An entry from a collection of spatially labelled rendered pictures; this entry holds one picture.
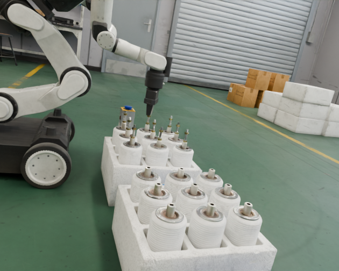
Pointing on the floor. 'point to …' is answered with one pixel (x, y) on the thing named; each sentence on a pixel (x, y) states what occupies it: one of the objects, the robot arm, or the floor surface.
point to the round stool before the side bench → (1, 46)
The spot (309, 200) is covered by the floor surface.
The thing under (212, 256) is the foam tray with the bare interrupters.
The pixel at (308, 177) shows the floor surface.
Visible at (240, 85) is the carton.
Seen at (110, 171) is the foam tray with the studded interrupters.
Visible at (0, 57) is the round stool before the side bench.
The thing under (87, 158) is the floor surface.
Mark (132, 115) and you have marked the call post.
